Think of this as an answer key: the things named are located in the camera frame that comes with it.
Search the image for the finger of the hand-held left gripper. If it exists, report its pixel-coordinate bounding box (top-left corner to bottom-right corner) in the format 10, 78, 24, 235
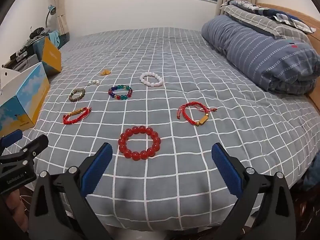
0, 134, 49, 165
0, 129, 23, 153

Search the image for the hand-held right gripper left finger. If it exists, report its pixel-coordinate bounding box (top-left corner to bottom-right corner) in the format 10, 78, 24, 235
30, 142, 113, 240

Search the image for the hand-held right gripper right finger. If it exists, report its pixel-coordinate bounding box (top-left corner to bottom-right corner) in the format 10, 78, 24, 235
211, 142, 298, 240

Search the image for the red bead bracelet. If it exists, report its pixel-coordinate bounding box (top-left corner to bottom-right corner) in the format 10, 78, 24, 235
118, 126, 161, 160

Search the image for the white box with blue flap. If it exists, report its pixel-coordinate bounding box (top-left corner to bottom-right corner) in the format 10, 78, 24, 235
0, 36, 62, 135

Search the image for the red cord bracelet gold tube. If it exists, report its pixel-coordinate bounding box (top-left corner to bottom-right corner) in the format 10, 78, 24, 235
62, 107, 92, 125
177, 102, 218, 128

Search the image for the brown green bead bracelet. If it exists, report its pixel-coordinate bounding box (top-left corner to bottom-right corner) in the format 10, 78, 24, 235
69, 88, 86, 102

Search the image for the pale pink bead bracelet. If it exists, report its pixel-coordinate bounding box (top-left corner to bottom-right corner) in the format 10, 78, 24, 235
139, 72, 164, 87

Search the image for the person's left hand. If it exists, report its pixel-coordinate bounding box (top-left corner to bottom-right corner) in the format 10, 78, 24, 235
0, 189, 29, 233

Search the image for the teal suitcase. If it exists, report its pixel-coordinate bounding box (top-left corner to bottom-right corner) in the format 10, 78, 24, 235
32, 38, 47, 57

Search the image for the teal cloth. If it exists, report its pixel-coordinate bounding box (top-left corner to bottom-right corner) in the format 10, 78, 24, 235
48, 30, 61, 50

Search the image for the dark blue cabinet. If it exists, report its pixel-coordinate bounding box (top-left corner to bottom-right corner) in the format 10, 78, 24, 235
59, 32, 70, 48

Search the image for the dark clothes pile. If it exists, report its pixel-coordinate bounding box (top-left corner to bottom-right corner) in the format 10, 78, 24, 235
29, 27, 50, 40

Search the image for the blue striped pillow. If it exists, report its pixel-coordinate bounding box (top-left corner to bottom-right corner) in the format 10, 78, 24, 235
201, 14, 320, 95

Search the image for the grey checked bed sheet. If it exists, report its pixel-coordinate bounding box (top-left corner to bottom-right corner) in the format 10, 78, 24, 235
15, 27, 320, 230

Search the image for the blue desk lamp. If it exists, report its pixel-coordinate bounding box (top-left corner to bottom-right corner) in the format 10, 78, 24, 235
45, 4, 57, 29

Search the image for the grey checked pillow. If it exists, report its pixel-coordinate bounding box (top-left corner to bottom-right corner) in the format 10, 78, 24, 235
219, 1, 310, 40

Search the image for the navy white plaid pillow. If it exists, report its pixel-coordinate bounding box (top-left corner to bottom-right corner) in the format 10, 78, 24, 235
229, 0, 317, 34

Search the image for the multicolour glass bead bracelet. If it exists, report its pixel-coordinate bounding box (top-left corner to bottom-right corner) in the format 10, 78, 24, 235
108, 84, 133, 101

